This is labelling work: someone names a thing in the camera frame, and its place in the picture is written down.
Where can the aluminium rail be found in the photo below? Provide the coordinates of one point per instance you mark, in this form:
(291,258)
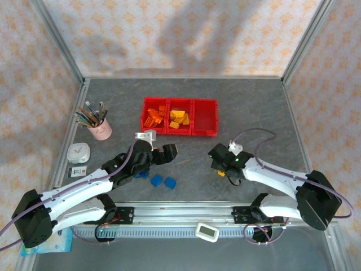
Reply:
(183,214)
(81,94)
(292,101)

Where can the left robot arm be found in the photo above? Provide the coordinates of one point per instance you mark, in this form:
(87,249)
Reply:
(70,197)

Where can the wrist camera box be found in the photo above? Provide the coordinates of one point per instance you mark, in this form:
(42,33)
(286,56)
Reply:
(148,135)
(235,147)

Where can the aluminium left frame post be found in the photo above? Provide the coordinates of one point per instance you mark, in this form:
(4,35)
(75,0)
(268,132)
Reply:
(60,42)

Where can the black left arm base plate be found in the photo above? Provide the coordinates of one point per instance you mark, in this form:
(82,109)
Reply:
(125,216)

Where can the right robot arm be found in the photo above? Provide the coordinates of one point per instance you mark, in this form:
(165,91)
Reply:
(270,178)

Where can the aluminium left side rail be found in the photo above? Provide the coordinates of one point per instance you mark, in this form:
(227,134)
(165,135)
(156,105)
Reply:
(81,94)

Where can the aluminium right side rail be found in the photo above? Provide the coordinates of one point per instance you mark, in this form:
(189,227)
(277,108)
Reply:
(292,101)

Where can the small dark orange lego brick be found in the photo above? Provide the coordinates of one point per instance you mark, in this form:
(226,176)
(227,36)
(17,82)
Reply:
(162,110)

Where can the white digital timer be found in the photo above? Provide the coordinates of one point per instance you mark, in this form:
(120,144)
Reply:
(207,232)

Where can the pink pencil cup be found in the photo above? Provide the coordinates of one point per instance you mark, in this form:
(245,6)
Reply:
(100,130)

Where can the aluminium right frame post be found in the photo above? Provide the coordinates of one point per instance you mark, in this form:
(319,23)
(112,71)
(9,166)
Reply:
(304,39)

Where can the clear orange lego brick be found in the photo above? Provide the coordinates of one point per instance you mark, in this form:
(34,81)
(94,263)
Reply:
(148,123)

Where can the long yellow lego brick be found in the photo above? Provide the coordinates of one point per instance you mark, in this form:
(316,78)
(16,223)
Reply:
(177,113)

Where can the white alarm clock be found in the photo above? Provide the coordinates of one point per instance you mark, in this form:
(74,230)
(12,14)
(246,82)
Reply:
(79,153)

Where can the aluminium frame post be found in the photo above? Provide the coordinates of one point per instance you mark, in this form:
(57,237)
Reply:
(60,42)
(304,39)

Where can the blue wet wipes packet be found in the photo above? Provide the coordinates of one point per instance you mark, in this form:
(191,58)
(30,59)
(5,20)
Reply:
(60,244)

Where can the orange curved lego piece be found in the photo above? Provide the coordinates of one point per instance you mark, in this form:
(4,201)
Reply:
(159,121)

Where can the blue lego brick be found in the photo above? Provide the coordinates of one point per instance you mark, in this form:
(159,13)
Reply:
(170,182)
(144,175)
(156,180)

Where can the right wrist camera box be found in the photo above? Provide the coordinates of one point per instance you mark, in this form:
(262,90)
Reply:
(235,147)

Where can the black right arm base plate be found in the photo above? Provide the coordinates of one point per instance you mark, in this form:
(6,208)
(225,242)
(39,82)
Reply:
(242,216)

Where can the black and white card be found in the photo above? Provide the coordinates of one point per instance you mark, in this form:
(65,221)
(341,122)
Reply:
(77,172)

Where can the aluminium front rail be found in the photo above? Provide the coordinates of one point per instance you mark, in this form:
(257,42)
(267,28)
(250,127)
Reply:
(183,214)

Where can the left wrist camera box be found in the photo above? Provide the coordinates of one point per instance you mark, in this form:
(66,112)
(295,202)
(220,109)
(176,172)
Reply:
(148,135)

